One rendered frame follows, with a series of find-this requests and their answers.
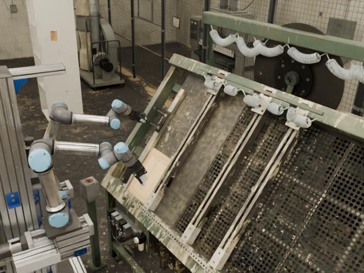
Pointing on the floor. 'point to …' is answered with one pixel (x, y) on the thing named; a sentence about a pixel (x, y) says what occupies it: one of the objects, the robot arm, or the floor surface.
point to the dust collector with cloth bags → (96, 48)
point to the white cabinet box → (56, 52)
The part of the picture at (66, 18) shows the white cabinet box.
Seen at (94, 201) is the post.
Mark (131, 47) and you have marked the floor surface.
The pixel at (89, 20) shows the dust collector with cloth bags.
